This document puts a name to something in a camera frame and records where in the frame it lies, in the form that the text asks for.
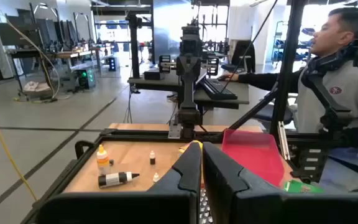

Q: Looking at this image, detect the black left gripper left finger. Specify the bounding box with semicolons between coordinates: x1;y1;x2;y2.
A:
39;141;203;224

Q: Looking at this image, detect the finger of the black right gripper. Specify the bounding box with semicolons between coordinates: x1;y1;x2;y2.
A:
188;56;201;82
176;56;189;82

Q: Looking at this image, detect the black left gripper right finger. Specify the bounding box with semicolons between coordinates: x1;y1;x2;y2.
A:
203;142;358;224

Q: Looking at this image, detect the large black white-capped bottle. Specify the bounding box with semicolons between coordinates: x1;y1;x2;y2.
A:
98;171;140;189

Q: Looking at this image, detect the green cereal box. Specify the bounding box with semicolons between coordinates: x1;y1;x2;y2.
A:
283;179;324;194

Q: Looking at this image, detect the yellow-capped orange squeeze bottle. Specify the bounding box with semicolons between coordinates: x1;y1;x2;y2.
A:
96;144;111;177

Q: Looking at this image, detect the small black box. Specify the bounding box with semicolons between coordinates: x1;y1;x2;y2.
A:
143;69;165;81

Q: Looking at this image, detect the black computer keyboard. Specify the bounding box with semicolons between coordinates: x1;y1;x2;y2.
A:
199;77;239;101

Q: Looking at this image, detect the black office chair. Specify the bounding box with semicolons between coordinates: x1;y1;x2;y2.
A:
221;39;257;74
253;93;298;125

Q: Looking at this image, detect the pink plastic bin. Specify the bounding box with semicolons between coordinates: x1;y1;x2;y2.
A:
221;128;286;188

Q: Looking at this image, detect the black computer desk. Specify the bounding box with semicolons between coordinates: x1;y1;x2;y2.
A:
127;70;250;110

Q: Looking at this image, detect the blue storage rack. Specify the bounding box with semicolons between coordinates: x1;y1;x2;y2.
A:
271;20;317;63

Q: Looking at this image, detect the computer tower green light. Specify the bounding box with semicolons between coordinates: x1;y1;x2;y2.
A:
76;68;97;91

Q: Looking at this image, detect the wooden workbench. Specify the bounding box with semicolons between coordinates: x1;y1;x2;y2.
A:
7;46;105;100

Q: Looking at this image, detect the person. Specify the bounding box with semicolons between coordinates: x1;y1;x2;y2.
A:
218;6;358;192

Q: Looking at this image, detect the black monitor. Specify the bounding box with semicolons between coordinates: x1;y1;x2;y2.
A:
0;22;43;48

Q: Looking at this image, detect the black stand post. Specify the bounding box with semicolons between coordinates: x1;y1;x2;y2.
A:
125;12;143;79

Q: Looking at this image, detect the thin black hanging cable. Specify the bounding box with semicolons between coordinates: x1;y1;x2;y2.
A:
220;0;279;93

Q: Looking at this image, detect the silver metal bracket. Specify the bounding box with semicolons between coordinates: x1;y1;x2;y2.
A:
277;120;291;161

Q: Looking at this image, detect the black frame upright post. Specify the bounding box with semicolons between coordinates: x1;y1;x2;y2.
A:
227;0;308;138

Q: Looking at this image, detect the yellow hanging cable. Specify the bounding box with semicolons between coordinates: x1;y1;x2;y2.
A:
4;18;61;102
0;88;39;202

